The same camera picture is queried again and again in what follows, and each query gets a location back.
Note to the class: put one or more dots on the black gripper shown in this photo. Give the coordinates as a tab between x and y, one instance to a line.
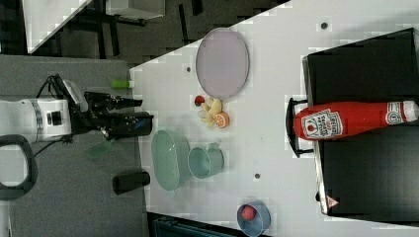
91	111

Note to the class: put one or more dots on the red plush ketchup bottle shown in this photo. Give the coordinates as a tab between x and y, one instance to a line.
342	119

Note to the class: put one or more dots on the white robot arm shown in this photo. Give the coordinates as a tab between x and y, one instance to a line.
42	120

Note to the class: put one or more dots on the green marker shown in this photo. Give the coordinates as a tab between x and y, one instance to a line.
122	84

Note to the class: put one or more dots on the green perforated colander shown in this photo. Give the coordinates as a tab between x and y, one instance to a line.
170	152

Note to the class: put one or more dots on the black cylinder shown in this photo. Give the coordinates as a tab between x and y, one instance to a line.
128	182

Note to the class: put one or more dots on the toy strawberry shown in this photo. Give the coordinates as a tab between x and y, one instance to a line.
198	100

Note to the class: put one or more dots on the toy banana bunch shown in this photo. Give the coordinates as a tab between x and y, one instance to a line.
207	112

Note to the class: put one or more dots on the green measuring cup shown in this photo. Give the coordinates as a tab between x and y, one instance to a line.
206	162

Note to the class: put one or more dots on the toy orange slice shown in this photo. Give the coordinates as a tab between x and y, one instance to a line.
222	120

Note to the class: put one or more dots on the grey round plate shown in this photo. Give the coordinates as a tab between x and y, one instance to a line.
222	63

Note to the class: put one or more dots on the red toy fruit in cup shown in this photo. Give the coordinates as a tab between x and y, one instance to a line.
248	212

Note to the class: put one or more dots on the blue cup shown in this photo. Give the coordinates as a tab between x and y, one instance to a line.
258	225

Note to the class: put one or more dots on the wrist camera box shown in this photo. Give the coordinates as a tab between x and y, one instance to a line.
75	97

